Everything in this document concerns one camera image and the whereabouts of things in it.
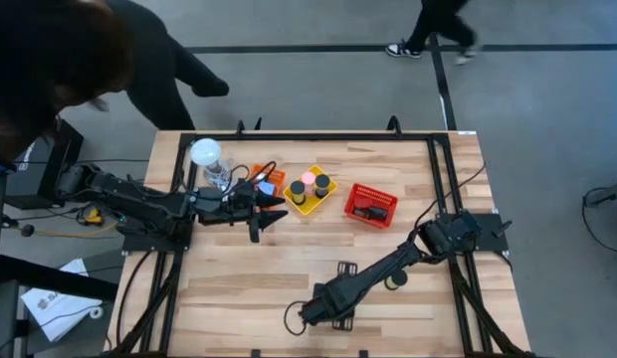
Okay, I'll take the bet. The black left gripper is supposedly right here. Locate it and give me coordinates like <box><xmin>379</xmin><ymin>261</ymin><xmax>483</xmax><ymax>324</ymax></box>
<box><xmin>193</xmin><ymin>181</ymin><xmax>290</xmax><ymax>245</ymax></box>

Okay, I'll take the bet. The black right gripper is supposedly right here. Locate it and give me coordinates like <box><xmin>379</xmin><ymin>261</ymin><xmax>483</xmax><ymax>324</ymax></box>
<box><xmin>297</xmin><ymin>261</ymin><xmax>364</xmax><ymax>332</ymax></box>

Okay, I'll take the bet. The black hourglass yellow sand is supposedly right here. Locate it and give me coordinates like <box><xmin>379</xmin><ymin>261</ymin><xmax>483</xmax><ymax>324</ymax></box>
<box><xmin>288</xmin><ymin>179</ymin><xmax>307</xmax><ymax>206</ymax></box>
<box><xmin>385</xmin><ymin>270</ymin><xmax>409</xmax><ymax>291</ymax></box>

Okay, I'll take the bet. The black hourglass red sand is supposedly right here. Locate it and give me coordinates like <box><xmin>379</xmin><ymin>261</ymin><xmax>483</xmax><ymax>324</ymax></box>
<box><xmin>313</xmin><ymin>173</ymin><xmax>332</xmax><ymax>199</ymax></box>

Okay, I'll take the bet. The orange plastic basket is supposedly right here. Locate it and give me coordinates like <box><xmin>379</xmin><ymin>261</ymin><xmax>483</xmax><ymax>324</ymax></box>
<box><xmin>248</xmin><ymin>163</ymin><xmax>288</xmax><ymax>200</ymax></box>

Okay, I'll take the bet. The yellow plastic basket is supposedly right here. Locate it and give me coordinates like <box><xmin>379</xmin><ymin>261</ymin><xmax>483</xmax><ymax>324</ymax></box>
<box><xmin>282</xmin><ymin>164</ymin><xmax>339</xmax><ymax>217</ymax></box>

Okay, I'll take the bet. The white mushroom-shaped lamp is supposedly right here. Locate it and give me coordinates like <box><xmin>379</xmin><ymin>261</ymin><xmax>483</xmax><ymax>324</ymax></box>
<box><xmin>189</xmin><ymin>137</ymin><xmax>223</xmax><ymax>167</ymax></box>

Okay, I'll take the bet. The red plastic basket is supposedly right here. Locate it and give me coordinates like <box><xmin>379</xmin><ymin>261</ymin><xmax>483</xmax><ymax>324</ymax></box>
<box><xmin>343</xmin><ymin>182</ymin><xmax>399</xmax><ymax>230</ymax></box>

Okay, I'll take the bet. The black beam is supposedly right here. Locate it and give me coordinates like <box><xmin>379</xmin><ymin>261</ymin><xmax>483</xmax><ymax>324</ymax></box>
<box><xmin>0</xmin><ymin>254</ymin><xmax>119</xmax><ymax>302</ymax></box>

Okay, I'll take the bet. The black cardboard box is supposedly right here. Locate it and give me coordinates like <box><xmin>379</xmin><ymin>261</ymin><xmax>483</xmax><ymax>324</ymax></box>
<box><xmin>14</xmin><ymin>118</ymin><xmax>85</xmax><ymax>211</ymax></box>

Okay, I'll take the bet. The white printed paper sheet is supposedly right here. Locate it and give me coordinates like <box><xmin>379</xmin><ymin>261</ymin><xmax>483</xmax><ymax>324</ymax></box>
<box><xmin>20</xmin><ymin>257</ymin><xmax>104</xmax><ymax>343</ymax></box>

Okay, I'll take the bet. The person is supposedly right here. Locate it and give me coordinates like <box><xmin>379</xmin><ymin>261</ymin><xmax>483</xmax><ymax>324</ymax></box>
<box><xmin>0</xmin><ymin>0</ymin><xmax>231</xmax><ymax>168</ymax></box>
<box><xmin>385</xmin><ymin>0</ymin><xmax>482</xmax><ymax>67</ymax></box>

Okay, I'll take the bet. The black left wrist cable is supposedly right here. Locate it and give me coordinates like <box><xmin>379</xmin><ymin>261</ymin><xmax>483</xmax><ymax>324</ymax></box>
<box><xmin>228</xmin><ymin>159</ymin><xmax>279</xmax><ymax>189</ymax></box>

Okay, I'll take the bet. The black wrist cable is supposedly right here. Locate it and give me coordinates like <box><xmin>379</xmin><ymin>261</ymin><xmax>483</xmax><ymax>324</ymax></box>
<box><xmin>228</xmin><ymin>159</ymin><xmax>279</xmax><ymax>189</ymax></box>
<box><xmin>283</xmin><ymin>299</ymin><xmax>310</xmax><ymax>337</ymax></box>

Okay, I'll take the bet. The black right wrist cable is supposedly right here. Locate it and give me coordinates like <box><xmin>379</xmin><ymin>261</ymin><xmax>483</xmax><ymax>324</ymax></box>
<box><xmin>283</xmin><ymin>299</ymin><xmax>310</xmax><ymax>337</ymax></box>

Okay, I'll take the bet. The black metal table frame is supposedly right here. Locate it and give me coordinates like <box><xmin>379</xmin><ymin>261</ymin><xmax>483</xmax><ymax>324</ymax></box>
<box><xmin>108</xmin><ymin>115</ymin><xmax>538</xmax><ymax>358</ymax></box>

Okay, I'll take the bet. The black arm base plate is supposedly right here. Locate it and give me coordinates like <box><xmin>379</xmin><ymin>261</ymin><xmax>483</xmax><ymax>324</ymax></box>
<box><xmin>121</xmin><ymin>213</ymin><xmax>195</xmax><ymax>254</ymax></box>
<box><xmin>439</xmin><ymin>212</ymin><xmax>510</xmax><ymax>254</ymax></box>

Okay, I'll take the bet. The thin black cable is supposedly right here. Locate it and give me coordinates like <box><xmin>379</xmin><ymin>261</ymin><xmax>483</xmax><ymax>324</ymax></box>
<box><xmin>412</xmin><ymin>161</ymin><xmax>489</xmax><ymax>238</ymax></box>

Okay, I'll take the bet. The yellow cable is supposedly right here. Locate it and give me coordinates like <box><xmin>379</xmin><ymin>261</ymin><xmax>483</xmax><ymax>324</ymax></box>
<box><xmin>35</xmin><ymin>211</ymin><xmax>119</xmax><ymax>240</ymax></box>

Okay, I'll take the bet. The black floor cable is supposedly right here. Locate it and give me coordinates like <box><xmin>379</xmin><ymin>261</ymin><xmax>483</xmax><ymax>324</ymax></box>
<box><xmin>581</xmin><ymin>184</ymin><xmax>617</xmax><ymax>258</ymax></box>

